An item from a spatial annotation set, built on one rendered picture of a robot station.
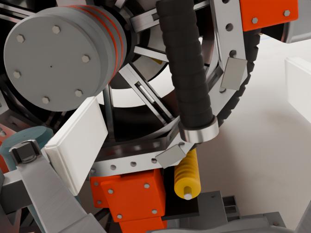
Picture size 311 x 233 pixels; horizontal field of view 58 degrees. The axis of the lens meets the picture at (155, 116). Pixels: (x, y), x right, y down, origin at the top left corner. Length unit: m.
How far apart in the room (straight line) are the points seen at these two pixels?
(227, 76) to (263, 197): 0.94
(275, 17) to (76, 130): 0.42
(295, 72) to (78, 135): 0.13
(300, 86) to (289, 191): 1.25
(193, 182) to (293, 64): 0.47
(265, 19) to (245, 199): 0.99
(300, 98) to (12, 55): 0.34
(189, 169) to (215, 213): 0.37
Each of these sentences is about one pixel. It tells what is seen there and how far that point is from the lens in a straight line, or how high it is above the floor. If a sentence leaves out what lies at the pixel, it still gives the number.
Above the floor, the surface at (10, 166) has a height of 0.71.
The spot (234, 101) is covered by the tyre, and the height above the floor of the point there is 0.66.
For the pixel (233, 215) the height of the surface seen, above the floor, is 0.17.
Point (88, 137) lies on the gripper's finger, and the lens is 0.17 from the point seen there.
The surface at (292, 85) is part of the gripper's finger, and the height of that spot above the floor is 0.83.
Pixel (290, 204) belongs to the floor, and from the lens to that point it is 1.35.
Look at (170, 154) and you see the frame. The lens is 0.57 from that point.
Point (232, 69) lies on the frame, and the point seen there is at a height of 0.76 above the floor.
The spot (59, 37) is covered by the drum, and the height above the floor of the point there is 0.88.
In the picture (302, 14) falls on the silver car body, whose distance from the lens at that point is 0.70.
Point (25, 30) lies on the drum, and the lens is 0.40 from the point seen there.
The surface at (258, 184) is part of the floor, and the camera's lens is 1.45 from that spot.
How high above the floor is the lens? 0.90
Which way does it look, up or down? 22 degrees down
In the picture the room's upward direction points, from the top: 14 degrees counter-clockwise
